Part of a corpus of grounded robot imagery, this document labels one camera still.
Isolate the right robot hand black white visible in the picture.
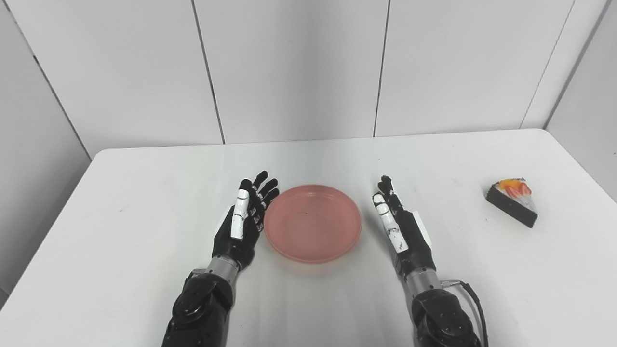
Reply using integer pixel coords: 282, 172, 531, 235
372, 175, 437, 280

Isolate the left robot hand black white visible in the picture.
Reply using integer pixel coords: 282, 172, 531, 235
212, 171, 280, 271

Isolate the pink round plate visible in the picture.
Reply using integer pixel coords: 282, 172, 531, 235
264, 185, 363, 264

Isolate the chocolate cake slice with fruit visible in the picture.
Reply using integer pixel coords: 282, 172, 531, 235
486, 178, 538, 228

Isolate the black cable at left wrist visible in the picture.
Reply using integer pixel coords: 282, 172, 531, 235
183, 269, 208, 290

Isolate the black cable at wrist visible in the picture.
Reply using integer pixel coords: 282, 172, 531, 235
443, 279, 490, 347
183, 269, 208, 290

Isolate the black cable at right wrist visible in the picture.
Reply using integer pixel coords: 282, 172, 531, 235
443, 279, 490, 347

